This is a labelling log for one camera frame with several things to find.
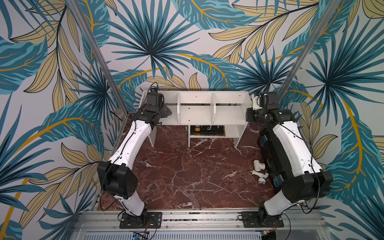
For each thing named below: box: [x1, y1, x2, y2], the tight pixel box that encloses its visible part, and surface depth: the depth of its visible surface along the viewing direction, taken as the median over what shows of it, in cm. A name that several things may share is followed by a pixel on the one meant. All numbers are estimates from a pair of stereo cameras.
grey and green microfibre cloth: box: [160, 104, 172, 118], surface depth 76 cm
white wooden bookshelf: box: [139, 90, 253, 148], surface depth 85 cm
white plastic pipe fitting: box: [252, 159, 269, 185], surface depth 90 cm
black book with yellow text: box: [190, 125, 226, 137], surface depth 93 cm
